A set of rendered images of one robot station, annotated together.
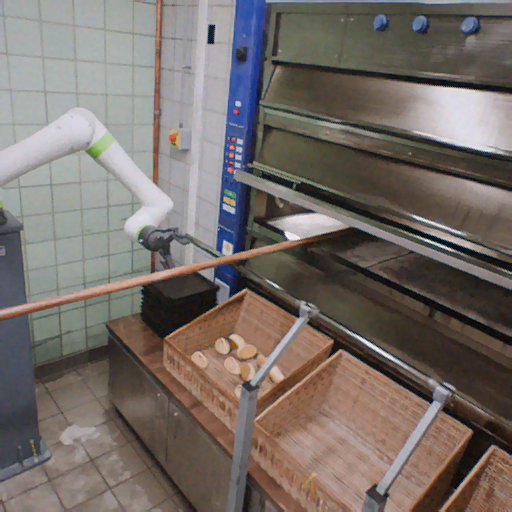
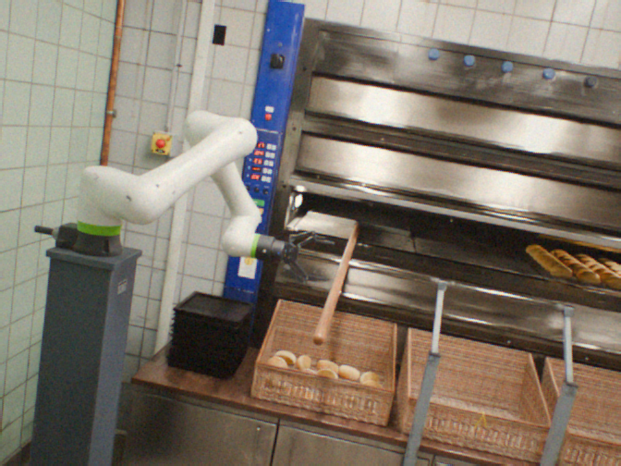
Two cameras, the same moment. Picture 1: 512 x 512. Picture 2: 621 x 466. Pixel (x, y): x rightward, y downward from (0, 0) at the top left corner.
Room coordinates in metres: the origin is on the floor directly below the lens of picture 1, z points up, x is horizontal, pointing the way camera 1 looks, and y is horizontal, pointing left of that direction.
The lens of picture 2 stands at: (-0.06, 1.72, 1.70)
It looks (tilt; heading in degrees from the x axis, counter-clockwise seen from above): 11 degrees down; 319
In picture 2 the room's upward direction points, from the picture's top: 10 degrees clockwise
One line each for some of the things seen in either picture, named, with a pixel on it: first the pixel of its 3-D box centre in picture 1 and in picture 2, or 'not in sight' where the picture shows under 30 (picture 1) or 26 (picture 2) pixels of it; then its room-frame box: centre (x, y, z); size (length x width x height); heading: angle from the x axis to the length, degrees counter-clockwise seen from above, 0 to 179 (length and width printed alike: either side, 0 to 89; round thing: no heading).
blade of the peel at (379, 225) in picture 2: not in sight; (359, 218); (2.30, -0.65, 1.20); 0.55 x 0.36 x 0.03; 44
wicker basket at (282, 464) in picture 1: (354, 442); (469, 389); (1.24, -0.41, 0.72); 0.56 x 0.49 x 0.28; 45
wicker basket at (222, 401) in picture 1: (245, 353); (328, 357); (1.68, 0.00, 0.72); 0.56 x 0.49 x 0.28; 45
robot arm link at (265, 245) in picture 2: (153, 238); (266, 248); (1.69, 0.41, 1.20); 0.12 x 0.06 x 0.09; 133
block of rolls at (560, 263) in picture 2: not in sight; (585, 266); (1.32, -1.31, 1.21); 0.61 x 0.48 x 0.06; 134
